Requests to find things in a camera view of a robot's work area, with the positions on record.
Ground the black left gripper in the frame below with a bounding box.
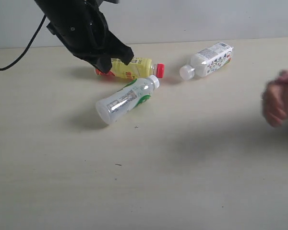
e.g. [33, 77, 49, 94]
[35, 0, 134, 73]

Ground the yellow juice bottle red cap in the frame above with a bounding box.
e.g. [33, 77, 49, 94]
[95, 57, 165, 80]

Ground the clear bottle green white label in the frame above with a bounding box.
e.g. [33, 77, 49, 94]
[96, 75, 160, 125]

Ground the square white floral label bottle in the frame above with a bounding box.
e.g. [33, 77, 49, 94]
[180, 42, 233, 81]

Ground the person's open hand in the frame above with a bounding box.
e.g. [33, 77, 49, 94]
[262, 70, 288, 127]

